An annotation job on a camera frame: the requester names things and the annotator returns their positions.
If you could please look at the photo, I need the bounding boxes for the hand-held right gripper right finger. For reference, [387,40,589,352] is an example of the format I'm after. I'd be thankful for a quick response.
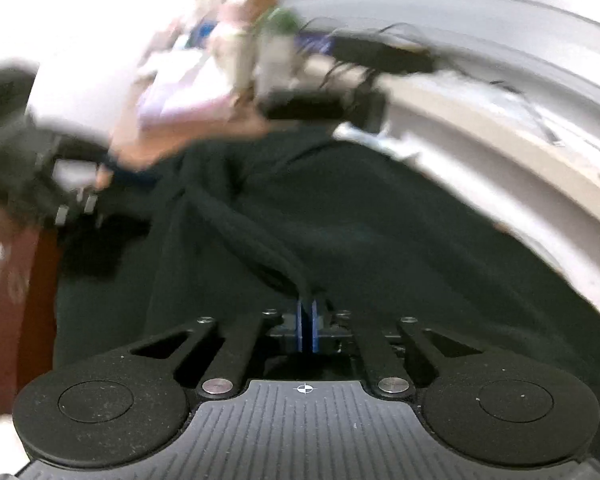
[310,299,485,400]

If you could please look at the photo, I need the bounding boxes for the black garment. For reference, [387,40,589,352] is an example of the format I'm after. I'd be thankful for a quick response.
[55,125,600,391]

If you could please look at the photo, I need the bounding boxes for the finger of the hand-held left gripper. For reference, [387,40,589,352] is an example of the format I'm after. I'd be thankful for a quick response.
[54,154,157,227]

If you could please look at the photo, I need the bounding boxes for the black box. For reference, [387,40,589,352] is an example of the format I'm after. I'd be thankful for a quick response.
[257,87,387,128]

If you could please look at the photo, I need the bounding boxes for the beige window sill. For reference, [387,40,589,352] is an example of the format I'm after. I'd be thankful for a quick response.
[387,72,600,246]

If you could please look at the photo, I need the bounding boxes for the black power adapter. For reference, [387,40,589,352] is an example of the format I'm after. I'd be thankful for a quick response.
[332,32,438,77]

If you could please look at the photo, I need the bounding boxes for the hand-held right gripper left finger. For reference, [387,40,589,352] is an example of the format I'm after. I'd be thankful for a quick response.
[127,299,309,400]

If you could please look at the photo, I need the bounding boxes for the thin black cable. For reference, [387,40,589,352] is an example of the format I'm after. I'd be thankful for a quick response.
[487,79,567,147]

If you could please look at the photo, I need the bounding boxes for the green and white object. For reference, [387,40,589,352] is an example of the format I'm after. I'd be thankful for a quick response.
[252,6,303,92]

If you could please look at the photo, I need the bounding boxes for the grey roller shutter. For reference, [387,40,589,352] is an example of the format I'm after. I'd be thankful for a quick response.
[279,0,600,116]

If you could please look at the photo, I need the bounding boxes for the pale pink papers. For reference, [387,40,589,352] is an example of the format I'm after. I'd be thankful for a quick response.
[135,20,261,136]

